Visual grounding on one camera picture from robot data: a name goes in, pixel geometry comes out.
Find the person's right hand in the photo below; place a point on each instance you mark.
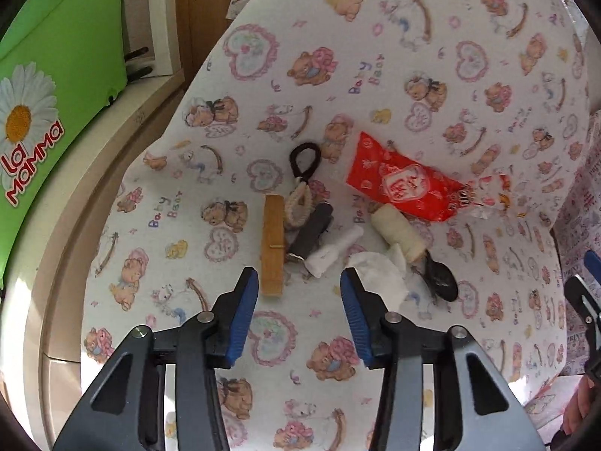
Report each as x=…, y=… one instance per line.
x=580, y=408

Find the wooden panel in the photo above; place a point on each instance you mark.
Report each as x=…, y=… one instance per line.
x=206, y=19

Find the green plastic storage box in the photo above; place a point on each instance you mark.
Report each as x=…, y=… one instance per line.
x=61, y=56

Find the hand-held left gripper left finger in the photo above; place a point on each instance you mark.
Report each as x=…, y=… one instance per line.
x=244, y=310

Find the red snack wrapper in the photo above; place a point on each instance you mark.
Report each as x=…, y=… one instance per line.
x=399, y=183

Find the dark grey cylinder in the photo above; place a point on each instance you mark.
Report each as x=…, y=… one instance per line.
x=307, y=235

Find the bear print blanket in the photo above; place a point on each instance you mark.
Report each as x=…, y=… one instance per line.
x=328, y=80

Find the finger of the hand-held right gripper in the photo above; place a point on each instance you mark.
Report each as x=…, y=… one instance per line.
x=593, y=261
x=580, y=300

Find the pink print cloth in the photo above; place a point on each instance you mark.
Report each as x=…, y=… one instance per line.
x=582, y=206

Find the white paper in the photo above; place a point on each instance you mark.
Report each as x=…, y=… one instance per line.
x=328, y=256

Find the cream ledge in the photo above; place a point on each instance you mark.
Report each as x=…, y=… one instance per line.
x=70, y=244

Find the cream bandage roll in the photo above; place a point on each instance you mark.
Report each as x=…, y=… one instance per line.
x=396, y=230

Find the white tissue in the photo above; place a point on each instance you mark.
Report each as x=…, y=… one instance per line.
x=378, y=277

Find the black metal prongs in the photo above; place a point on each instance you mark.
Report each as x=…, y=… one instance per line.
x=138, y=73

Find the black plastic spoon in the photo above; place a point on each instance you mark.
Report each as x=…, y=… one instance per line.
x=443, y=279

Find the wooden clothespin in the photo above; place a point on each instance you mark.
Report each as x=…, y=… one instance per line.
x=273, y=244

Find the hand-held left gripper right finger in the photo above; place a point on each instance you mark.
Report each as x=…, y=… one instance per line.
x=357, y=314

